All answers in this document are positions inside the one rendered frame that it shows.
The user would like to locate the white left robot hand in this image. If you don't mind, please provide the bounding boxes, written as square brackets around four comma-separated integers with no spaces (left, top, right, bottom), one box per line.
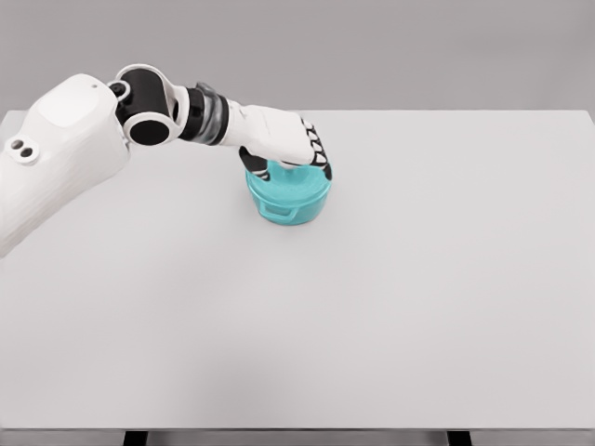
[237,105,336,183]

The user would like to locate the teal pot lid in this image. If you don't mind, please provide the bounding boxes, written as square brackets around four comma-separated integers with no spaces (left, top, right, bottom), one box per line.
[245,157,334,207]

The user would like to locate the teal pot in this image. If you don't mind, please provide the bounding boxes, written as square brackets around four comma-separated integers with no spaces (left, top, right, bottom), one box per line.
[246,177,333,228]

